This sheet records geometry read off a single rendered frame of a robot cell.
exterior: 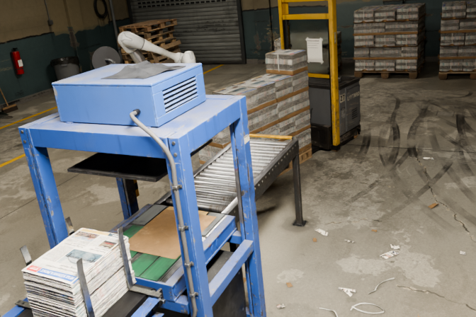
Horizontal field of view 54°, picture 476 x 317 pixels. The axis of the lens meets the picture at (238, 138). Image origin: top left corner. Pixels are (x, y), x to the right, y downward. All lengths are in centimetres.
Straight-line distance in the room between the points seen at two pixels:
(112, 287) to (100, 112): 81
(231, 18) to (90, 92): 982
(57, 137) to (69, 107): 16
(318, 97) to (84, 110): 396
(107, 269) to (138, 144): 58
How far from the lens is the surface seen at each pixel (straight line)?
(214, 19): 1222
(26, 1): 1140
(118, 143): 214
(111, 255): 224
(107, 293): 228
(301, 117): 540
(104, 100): 227
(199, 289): 229
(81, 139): 229
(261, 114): 482
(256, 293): 299
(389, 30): 928
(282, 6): 589
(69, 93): 241
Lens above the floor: 216
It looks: 19 degrees down
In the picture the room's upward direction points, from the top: 6 degrees counter-clockwise
